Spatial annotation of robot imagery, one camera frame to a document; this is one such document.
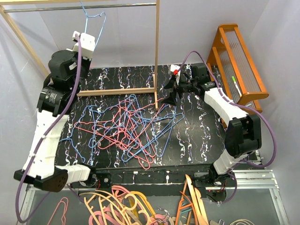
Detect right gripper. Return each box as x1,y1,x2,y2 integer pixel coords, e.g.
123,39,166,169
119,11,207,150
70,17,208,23
161,76,197,106

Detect light blue wire hanger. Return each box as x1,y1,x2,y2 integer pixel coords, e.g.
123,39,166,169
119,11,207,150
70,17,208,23
79,0,107,48

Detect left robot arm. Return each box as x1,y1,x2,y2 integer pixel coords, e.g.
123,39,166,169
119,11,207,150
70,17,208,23
14,31,97,192

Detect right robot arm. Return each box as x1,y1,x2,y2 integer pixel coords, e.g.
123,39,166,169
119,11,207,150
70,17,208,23
162,63,262,186

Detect wooden hangers pile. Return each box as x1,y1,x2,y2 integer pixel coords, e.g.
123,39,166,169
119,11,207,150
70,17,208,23
174,173,253,225

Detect pile of plastic hangers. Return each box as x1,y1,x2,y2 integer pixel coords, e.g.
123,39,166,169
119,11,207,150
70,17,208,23
79,185,176,225

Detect green white pen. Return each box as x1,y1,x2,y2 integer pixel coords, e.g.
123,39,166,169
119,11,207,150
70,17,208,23
232,76,242,97

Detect orange wooden shelf rack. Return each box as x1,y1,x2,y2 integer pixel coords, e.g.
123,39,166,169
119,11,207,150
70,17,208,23
207,24,269,113

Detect metal hanging rod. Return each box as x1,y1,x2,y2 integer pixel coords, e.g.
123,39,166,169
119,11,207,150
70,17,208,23
4,2,157,13

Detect pink hanger on glass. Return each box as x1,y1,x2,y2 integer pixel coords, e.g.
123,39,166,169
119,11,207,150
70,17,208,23
46,196,69,225

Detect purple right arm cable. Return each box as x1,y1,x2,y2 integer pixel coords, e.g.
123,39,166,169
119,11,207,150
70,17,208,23
179,51,278,204

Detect tangled pink wire hangers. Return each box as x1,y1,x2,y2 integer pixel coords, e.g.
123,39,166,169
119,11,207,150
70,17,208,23
62,94,174,170

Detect tangled blue wire hangers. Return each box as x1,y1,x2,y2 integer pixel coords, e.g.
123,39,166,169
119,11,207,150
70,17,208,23
60,94,185,169

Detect wooden clothes rack frame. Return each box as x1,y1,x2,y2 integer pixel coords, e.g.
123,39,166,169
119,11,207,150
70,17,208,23
0,0,160,110

